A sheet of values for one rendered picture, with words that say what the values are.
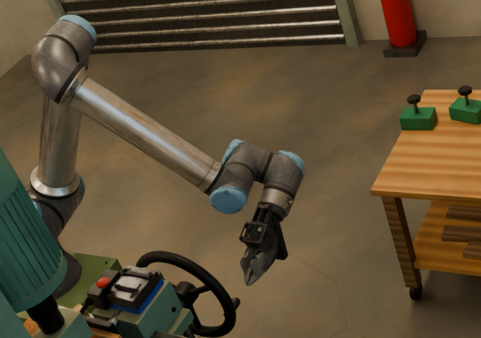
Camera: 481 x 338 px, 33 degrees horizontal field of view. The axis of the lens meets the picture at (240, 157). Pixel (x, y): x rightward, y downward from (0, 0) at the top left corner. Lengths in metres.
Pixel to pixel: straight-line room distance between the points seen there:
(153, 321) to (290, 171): 0.60
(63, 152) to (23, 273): 0.90
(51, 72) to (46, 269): 0.65
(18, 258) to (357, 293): 1.75
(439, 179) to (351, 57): 1.98
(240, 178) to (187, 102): 2.50
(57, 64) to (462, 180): 1.26
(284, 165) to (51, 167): 0.70
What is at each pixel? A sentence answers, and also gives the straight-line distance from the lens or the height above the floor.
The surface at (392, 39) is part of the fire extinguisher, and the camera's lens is 4.34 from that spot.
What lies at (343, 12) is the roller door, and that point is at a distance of 4.47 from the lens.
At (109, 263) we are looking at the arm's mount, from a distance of 2.55.
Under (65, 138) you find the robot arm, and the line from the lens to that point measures 2.36.
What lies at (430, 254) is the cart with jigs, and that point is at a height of 0.18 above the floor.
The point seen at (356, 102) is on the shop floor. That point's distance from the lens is 4.07.
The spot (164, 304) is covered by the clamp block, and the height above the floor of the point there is 0.93.
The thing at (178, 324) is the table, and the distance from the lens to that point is 1.88.
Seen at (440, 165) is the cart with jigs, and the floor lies 0.53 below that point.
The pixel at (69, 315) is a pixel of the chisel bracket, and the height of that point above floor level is 1.07.
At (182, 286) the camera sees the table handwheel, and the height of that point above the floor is 0.84.
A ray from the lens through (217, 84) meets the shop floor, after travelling 4.65.
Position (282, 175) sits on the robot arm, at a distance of 2.18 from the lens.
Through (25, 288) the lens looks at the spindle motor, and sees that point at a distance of 1.56.
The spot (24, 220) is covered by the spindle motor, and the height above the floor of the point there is 1.36.
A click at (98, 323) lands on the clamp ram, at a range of 1.80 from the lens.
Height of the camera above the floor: 2.11
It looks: 32 degrees down
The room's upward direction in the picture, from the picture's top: 21 degrees counter-clockwise
